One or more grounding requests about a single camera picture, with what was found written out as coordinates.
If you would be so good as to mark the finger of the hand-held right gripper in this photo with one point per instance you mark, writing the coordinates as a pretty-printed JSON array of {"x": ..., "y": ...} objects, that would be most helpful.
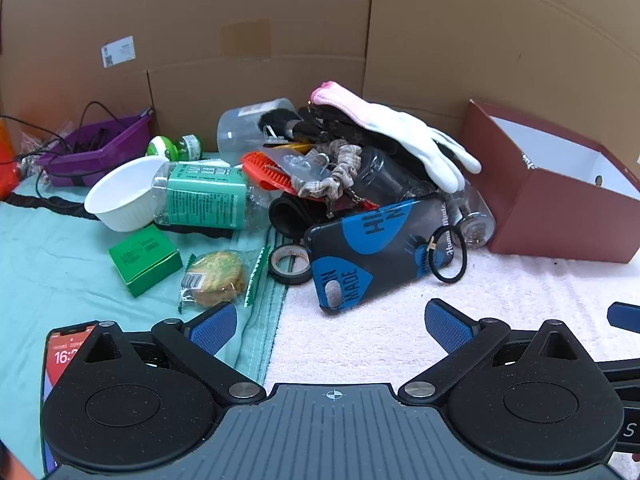
[{"x": 625, "y": 317}]

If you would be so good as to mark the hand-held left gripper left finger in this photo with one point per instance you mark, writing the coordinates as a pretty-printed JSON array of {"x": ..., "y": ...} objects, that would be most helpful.
[{"x": 216, "y": 327}]

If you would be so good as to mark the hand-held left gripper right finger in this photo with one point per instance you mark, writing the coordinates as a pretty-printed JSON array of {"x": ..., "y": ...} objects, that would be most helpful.
[{"x": 446, "y": 329}]

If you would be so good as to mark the round cookie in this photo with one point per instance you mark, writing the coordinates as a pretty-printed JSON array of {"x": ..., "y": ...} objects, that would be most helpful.
[{"x": 217, "y": 272}]

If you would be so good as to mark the blue and black phone case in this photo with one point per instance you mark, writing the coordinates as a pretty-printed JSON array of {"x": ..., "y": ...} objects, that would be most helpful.
[{"x": 370, "y": 255}]

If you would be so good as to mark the maroon cardboard box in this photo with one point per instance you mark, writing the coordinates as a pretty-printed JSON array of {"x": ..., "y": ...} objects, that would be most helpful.
[{"x": 555, "y": 195}]

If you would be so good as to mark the pink towel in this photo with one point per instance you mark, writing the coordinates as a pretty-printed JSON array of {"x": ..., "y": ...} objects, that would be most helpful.
[{"x": 525, "y": 300}]

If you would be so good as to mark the black tape roll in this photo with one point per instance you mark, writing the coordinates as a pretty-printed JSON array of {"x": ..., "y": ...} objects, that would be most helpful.
[{"x": 290, "y": 266}]

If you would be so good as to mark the small green box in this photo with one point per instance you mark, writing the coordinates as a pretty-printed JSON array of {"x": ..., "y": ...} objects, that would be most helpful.
[{"x": 142, "y": 260}]

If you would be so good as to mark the small clear bottle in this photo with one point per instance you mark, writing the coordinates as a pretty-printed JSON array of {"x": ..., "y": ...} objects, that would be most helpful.
[{"x": 472, "y": 220}]

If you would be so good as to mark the clear bottle with green label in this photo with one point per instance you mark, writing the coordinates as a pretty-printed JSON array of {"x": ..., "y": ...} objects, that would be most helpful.
[{"x": 205, "y": 195}]

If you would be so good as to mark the black wallet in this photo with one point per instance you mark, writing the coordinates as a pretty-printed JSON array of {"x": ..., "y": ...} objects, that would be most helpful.
[{"x": 290, "y": 212}]

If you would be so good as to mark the smartphone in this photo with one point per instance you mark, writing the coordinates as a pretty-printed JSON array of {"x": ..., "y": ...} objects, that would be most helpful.
[{"x": 60, "y": 360}]

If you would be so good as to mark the white bowl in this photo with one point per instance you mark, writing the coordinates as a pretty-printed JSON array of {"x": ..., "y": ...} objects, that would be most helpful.
[{"x": 122, "y": 197}]

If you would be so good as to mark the red silicone brush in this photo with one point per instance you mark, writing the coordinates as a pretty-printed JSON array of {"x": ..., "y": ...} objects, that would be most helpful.
[{"x": 265, "y": 172}]

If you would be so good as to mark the teal cloth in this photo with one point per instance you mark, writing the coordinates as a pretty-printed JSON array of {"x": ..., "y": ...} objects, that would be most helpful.
[{"x": 60, "y": 270}]

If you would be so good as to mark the dark translucent bottle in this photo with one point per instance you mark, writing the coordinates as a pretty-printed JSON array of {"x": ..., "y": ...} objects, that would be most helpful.
[{"x": 387, "y": 172}]

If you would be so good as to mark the clear bag of small parts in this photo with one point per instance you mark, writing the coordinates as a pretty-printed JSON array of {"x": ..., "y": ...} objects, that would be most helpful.
[{"x": 295, "y": 160}]

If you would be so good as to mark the small green bottle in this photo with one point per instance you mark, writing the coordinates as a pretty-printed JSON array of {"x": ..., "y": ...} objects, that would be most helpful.
[{"x": 172, "y": 146}]

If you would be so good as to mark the plaid scrunchie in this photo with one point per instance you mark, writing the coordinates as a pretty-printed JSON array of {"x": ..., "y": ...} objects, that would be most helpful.
[{"x": 340, "y": 165}]

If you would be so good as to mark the clear plastic jar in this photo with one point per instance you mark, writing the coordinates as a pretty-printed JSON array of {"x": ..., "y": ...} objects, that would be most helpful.
[{"x": 240, "y": 127}]

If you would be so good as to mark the white and pink glove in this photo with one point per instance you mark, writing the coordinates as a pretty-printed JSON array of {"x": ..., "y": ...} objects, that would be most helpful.
[{"x": 405, "y": 130}]

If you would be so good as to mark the purple plastic tray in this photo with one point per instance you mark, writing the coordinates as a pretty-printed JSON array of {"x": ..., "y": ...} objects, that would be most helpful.
[{"x": 97, "y": 152}]

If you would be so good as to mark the black makeup brush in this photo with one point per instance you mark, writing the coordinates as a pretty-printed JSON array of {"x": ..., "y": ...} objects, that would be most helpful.
[{"x": 285, "y": 122}]

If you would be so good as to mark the orange object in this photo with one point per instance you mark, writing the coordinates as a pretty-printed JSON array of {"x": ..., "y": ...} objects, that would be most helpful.
[{"x": 6, "y": 165}]

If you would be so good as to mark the white label sticker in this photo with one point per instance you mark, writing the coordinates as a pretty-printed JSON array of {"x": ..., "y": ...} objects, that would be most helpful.
[{"x": 118, "y": 51}]

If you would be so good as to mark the cardboard backdrop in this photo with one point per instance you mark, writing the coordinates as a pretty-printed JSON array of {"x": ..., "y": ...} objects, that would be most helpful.
[{"x": 310, "y": 25}]

